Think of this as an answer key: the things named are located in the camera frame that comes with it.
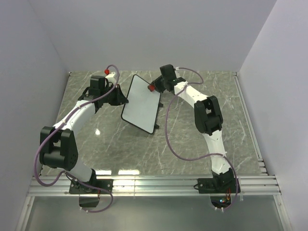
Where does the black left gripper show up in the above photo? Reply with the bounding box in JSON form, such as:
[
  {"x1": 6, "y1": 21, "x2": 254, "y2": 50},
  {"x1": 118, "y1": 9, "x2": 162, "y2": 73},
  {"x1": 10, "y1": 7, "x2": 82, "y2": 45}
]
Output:
[{"x1": 101, "y1": 85, "x2": 128, "y2": 107}]

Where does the red bone-shaped eraser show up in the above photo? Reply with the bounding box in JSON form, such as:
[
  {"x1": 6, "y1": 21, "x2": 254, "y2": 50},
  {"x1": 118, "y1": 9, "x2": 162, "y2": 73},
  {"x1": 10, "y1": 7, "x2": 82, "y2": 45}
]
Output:
[{"x1": 148, "y1": 84, "x2": 156, "y2": 92}]

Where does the small white whiteboard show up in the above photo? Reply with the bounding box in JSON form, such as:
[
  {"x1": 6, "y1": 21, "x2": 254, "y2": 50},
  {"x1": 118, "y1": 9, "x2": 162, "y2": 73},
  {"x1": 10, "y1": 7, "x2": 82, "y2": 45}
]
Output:
[{"x1": 121, "y1": 75, "x2": 161, "y2": 134}]

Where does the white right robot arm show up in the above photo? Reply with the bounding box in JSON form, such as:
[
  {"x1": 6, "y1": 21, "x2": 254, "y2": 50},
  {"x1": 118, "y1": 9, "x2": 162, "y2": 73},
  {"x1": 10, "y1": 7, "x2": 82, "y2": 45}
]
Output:
[{"x1": 148, "y1": 64, "x2": 238, "y2": 193}]

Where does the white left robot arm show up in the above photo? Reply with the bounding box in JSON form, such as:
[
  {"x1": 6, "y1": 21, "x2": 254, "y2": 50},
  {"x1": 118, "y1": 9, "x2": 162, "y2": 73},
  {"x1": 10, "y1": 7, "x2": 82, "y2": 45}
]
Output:
[{"x1": 34, "y1": 72, "x2": 128, "y2": 193}]

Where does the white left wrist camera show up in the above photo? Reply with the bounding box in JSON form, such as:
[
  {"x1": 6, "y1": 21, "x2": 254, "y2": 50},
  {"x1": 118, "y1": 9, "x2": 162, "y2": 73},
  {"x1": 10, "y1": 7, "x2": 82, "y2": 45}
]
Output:
[{"x1": 104, "y1": 69, "x2": 118, "y2": 85}]

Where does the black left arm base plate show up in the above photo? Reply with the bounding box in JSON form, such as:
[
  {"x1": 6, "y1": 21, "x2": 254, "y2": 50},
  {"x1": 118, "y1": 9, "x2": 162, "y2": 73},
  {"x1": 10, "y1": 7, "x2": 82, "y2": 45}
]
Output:
[{"x1": 69, "y1": 179, "x2": 114, "y2": 194}]

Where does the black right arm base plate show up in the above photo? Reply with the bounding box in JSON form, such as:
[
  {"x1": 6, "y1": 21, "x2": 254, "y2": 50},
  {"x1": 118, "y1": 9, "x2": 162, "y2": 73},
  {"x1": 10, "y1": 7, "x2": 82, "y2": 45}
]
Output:
[{"x1": 193, "y1": 178, "x2": 241, "y2": 194}]

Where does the aluminium mounting rail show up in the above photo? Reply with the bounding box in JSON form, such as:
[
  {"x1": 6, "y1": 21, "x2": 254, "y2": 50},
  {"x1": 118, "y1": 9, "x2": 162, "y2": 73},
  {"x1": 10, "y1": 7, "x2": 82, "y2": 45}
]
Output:
[{"x1": 27, "y1": 175, "x2": 281, "y2": 197}]

